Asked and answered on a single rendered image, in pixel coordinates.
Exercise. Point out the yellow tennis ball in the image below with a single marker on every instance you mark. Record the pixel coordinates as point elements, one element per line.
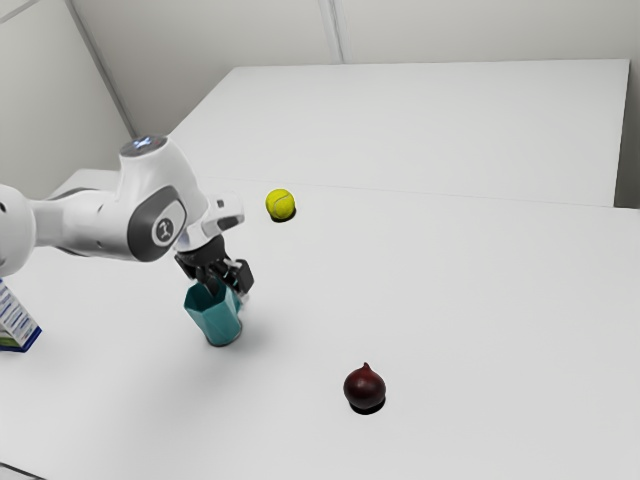
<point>280,204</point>

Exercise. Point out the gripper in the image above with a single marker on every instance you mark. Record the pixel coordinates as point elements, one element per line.
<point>210,260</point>

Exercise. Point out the dark red onion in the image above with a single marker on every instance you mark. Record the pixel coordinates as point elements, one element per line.
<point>365,387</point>

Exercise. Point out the teal faceted mug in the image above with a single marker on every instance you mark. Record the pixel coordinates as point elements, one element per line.
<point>215,315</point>

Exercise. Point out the white blue printed carton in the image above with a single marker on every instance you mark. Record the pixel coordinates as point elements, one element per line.
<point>15,320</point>

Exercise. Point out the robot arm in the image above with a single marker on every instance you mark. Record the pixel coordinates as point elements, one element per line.
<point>100,220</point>

